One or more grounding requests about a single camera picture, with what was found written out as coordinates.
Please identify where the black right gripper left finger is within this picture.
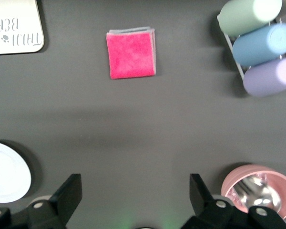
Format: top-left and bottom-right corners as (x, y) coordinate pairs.
(0, 173), (83, 229)

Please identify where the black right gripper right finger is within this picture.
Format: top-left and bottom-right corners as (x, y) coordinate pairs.
(181, 173), (286, 229)

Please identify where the white round plate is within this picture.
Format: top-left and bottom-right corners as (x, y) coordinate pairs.
(0, 140), (32, 204)

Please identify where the metal scoop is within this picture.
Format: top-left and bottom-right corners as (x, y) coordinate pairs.
(231, 175), (283, 213)

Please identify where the pastel purple cup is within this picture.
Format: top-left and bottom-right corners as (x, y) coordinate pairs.
(243, 58), (286, 97)

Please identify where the pink folded cloth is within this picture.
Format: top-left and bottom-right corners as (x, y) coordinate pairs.
(106, 26), (157, 80)

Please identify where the pastel blue cup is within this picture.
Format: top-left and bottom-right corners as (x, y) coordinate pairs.
(232, 23), (286, 67)

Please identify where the pastel green cup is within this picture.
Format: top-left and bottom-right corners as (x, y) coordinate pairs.
(216, 0), (283, 38)

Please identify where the cream tray with bear print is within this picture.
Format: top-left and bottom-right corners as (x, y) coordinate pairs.
(0, 0), (45, 55)

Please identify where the white wire cup rack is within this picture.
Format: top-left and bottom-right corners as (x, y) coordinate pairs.
(216, 14), (286, 96)

